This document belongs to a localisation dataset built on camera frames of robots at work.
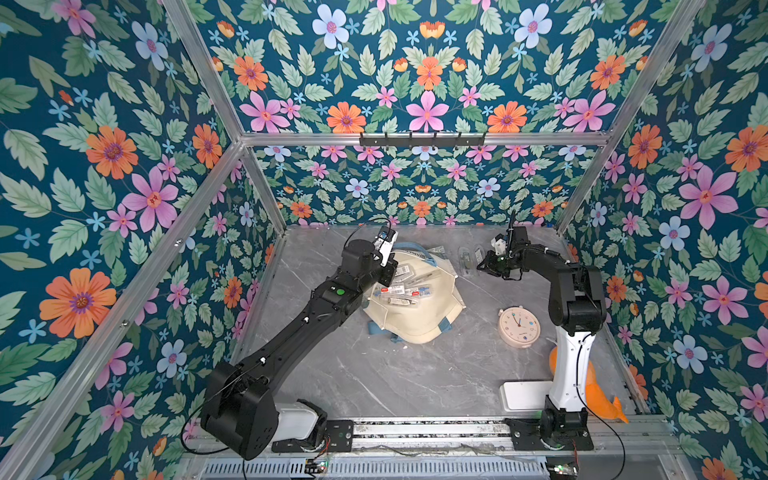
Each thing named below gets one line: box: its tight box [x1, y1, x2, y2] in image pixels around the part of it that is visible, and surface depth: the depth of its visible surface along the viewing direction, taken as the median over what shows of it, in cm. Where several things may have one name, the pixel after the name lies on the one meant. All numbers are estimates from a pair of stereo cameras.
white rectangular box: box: [500, 380, 553, 412], surface depth 78 cm
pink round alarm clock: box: [498, 305, 541, 348], surface depth 92 cm
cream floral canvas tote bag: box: [363, 242, 466, 345], surface depth 97 cm
